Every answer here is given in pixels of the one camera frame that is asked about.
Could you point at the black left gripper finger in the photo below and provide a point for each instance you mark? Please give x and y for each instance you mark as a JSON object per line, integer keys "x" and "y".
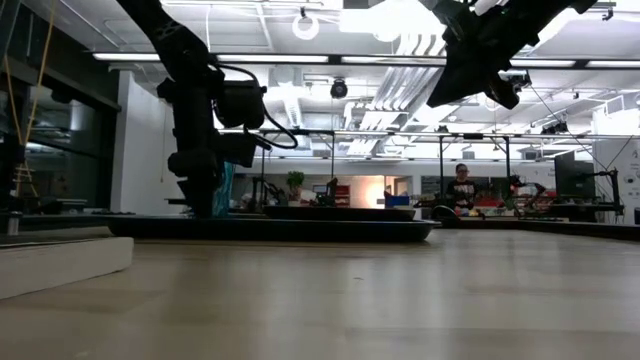
{"x": 200, "y": 202}

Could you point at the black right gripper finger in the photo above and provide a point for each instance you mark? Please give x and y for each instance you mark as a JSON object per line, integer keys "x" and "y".
{"x": 460, "y": 82}
{"x": 505, "y": 90}

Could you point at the teal cloth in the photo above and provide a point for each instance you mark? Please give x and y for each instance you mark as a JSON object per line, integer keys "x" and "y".
{"x": 225, "y": 190}

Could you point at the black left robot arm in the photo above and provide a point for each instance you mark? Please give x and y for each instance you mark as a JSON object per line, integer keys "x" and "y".
{"x": 170, "y": 40}

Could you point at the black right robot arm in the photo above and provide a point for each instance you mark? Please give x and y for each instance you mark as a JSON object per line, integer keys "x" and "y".
{"x": 560, "y": 12}

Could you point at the dark green plastic tray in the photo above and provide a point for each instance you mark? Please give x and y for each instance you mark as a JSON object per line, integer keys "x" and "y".
{"x": 275, "y": 229}

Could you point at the green potted plant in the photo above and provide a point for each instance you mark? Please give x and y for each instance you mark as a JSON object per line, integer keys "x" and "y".
{"x": 295, "y": 181}

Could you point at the black monitor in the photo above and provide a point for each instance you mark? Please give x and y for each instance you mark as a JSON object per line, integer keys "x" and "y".
{"x": 574, "y": 175}

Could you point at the person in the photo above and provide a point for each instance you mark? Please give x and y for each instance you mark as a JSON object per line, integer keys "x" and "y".
{"x": 462, "y": 192}

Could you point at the blue box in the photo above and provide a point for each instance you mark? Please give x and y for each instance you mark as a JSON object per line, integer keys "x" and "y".
{"x": 397, "y": 200}

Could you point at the red cabinet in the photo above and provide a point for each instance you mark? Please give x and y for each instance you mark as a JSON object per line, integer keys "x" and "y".
{"x": 343, "y": 195}

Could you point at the black paperback book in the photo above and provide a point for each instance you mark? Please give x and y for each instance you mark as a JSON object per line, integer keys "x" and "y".
{"x": 60, "y": 265}

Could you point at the small silver cylinder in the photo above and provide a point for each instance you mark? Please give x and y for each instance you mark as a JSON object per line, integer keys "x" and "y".
{"x": 14, "y": 223}

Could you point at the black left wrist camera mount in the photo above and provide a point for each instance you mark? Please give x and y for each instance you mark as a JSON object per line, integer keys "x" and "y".
{"x": 240, "y": 105}

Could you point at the black background rig frame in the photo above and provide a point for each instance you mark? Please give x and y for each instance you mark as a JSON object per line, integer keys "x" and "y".
{"x": 297, "y": 132}
{"x": 475, "y": 136}

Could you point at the black round ceiling camera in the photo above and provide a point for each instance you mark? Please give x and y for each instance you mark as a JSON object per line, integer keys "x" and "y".
{"x": 339, "y": 89}

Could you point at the black metal table frame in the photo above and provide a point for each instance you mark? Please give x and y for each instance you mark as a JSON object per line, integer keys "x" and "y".
{"x": 575, "y": 230}

